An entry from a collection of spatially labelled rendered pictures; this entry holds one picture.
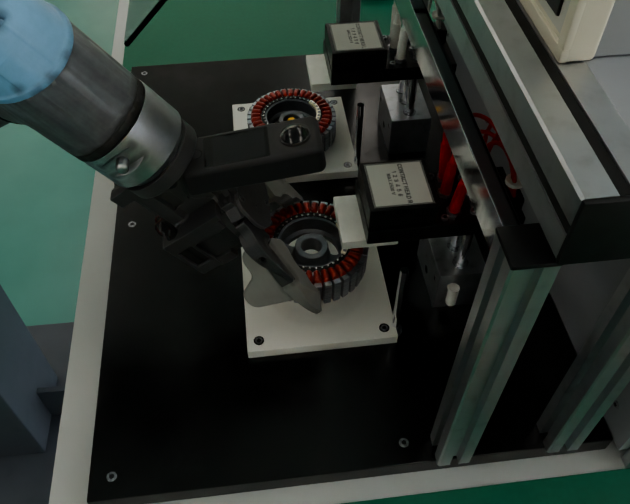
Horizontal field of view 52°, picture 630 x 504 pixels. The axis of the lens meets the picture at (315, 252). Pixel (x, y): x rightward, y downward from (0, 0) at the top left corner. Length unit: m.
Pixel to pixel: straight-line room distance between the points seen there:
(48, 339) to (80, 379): 0.98
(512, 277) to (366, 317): 0.31
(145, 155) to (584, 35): 0.30
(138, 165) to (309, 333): 0.26
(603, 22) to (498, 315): 0.17
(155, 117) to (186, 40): 0.62
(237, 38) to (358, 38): 0.37
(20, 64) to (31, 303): 1.35
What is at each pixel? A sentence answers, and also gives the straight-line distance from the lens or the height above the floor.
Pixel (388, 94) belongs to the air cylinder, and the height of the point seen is 0.82.
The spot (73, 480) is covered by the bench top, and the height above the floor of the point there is 0.75.
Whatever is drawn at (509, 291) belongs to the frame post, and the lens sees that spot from 0.39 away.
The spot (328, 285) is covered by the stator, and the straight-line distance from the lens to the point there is 0.60.
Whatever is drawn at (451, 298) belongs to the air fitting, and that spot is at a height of 0.80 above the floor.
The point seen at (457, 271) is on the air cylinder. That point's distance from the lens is 0.66.
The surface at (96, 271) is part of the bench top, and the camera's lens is 0.78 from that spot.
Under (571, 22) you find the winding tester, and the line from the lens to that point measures 0.40.
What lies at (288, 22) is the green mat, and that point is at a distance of 1.14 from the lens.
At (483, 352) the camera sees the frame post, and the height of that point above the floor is 0.96.
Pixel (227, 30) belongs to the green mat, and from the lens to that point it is 1.13.
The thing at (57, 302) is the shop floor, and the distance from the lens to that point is 1.76.
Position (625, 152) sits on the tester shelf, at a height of 1.12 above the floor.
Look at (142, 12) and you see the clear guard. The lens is 0.63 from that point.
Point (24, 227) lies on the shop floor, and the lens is 1.96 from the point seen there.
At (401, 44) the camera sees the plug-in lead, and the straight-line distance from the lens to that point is 0.77.
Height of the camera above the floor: 1.33
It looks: 50 degrees down
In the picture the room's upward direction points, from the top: straight up
